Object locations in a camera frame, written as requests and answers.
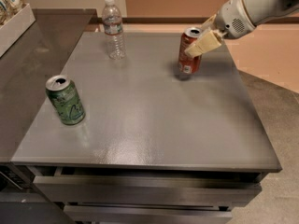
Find upper metal drawer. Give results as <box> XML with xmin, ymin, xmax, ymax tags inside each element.
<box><xmin>34</xmin><ymin>174</ymin><xmax>262</xmax><ymax>207</ymax></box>

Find lower metal drawer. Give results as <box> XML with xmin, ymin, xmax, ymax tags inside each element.
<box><xmin>64</xmin><ymin>205</ymin><xmax>232</xmax><ymax>224</ymax></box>

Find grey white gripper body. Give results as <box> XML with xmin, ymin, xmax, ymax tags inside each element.
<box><xmin>215</xmin><ymin>0</ymin><xmax>256</xmax><ymax>39</ymax></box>

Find metal drawer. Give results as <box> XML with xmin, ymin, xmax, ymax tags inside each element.
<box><xmin>64</xmin><ymin>205</ymin><xmax>232</xmax><ymax>224</ymax></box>
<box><xmin>34</xmin><ymin>174</ymin><xmax>262</xmax><ymax>207</ymax></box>

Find red coke can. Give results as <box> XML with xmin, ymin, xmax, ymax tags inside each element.
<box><xmin>178</xmin><ymin>27</ymin><xmax>201</xmax><ymax>75</ymax></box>

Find green soda can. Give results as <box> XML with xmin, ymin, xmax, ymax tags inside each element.
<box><xmin>46</xmin><ymin>75</ymin><xmax>85</xmax><ymax>125</ymax></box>

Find snack packets in box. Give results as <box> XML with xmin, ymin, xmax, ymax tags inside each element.
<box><xmin>0</xmin><ymin>0</ymin><xmax>24</xmax><ymax>25</ymax></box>

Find white snack box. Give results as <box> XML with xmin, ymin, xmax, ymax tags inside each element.
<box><xmin>0</xmin><ymin>4</ymin><xmax>36</xmax><ymax>57</ymax></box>

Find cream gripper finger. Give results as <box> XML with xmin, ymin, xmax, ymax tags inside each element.
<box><xmin>201</xmin><ymin>15</ymin><xmax>216</xmax><ymax>30</ymax></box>
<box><xmin>184</xmin><ymin>28</ymin><xmax>225</xmax><ymax>58</ymax></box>

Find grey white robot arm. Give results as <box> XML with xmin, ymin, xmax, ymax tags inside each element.
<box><xmin>184</xmin><ymin>0</ymin><xmax>299</xmax><ymax>58</ymax></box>

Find clear plastic water bottle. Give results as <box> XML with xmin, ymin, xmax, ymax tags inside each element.
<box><xmin>102</xmin><ymin>0</ymin><xmax>126</xmax><ymax>60</ymax></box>

